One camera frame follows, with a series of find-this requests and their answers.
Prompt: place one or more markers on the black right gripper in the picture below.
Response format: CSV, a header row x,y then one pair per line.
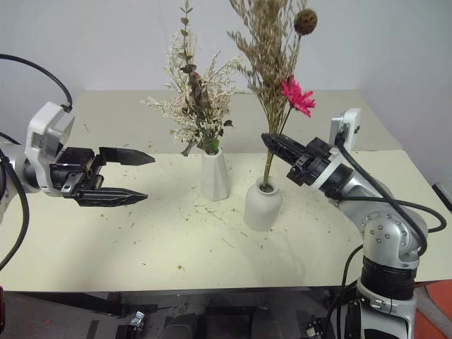
x,y
309,166

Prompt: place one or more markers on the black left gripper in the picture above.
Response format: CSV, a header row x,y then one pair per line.
x,y
72,166

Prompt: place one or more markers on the brown grass bouquet pink flower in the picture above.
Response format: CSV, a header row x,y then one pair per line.
x,y
272,70

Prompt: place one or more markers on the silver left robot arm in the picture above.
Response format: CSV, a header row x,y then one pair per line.
x,y
14,176

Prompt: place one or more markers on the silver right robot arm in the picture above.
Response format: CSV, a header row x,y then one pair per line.
x,y
385,233

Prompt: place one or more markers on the white dried flower bouquet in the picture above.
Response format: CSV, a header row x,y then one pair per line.
x,y
192,106

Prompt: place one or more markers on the round white vase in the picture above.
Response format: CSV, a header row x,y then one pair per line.
x,y
263,208

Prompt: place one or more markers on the faceted tall white vase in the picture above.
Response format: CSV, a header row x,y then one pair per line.
x,y
214,176

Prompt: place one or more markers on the silver metal clamp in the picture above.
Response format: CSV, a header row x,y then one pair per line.
x,y
137,319
312,328

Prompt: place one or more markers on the dark rounded shape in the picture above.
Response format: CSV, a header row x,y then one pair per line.
x,y
182,326

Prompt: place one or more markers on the orange floor mat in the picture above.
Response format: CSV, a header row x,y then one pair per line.
x,y
436,314

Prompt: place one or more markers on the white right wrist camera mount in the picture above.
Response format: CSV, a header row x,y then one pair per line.
x,y
347,121

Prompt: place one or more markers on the black table frame bar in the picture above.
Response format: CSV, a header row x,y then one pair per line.
x,y
70,300

